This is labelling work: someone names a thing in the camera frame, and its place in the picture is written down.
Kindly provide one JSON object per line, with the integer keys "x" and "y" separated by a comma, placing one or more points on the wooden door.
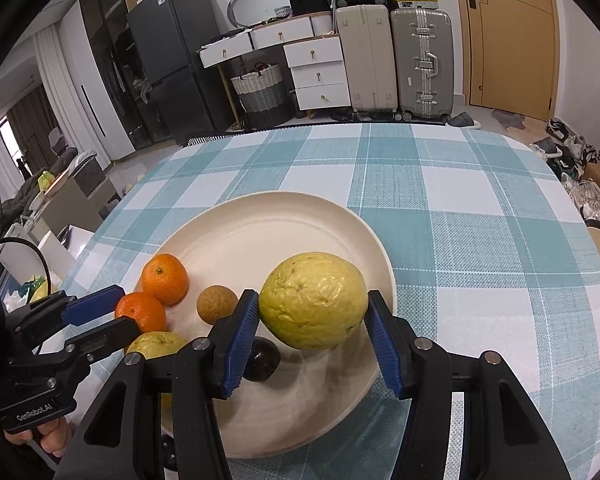
{"x": 510, "y": 40}

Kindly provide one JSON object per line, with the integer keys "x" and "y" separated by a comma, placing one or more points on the cream round plate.
{"x": 260, "y": 240}

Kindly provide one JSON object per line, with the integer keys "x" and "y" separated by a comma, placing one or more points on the brown longan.
{"x": 215, "y": 305}

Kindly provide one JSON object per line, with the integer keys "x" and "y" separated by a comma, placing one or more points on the grey slippers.
{"x": 464, "y": 121}

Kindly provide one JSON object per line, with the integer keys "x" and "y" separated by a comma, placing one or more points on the teal checked tablecloth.
{"x": 480, "y": 260}

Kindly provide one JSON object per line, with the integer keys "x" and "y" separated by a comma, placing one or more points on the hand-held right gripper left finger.
{"x": 240, "y": 345}

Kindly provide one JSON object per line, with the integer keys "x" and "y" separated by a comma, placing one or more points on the person's left hand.
{"x": 55, "y": 435}

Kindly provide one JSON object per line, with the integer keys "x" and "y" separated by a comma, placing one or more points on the woven laundry basket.
{"x": 262, "y": 95}

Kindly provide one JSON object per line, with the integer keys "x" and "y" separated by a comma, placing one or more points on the scattered loose shoes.
{"x": 575, "y": 160}

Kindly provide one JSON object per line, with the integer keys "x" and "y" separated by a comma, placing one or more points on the black white striped rug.
{"x": 205, "y": 138}

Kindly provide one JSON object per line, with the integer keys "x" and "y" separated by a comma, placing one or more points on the yellow black shoe box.
{"x": 415, "y": 0}

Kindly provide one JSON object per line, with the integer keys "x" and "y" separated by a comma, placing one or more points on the yellow-green guava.
{"x": 312, "y": 300}
{"x": 155, "y": 345}

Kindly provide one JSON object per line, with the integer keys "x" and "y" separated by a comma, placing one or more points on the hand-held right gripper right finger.
{"x": 387, "y": 345}

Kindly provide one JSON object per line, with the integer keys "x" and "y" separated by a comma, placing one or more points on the oval metal hoop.
{"x": 237, "y": 2}

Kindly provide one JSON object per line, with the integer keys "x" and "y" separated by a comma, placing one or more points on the dark glass cabinet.
{"x": 115, "y": 50}

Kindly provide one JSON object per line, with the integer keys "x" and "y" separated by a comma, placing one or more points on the black storage case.
{"x": 307, "y": 4}

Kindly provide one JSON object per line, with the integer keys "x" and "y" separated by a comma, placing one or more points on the beige suitcase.
{"x": 365, "y": 60}

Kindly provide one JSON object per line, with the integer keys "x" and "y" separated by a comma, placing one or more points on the dark grey refrigerator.
{"x": 180, "y": 60}

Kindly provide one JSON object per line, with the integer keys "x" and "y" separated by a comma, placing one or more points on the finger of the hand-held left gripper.
{"x": 95, "y": 305}
{"x": 107, "y": 340}

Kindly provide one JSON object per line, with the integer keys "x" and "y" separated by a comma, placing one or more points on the white drawer dresser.
{"x": 315, "y": 75}

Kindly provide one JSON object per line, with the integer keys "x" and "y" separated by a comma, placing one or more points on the orange mandarin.
{"x": 142, "y": 312}
{"x": 165, "y": 280}

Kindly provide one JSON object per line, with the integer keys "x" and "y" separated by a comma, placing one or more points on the silver suitcase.
{"x": 422, "y": 65}

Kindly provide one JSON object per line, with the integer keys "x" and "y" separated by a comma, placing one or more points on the grey floor mat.
{"x": 507, "y": 120}

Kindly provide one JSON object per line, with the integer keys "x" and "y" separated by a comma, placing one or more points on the dark purple plum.
{"x": 264, "y": 360}

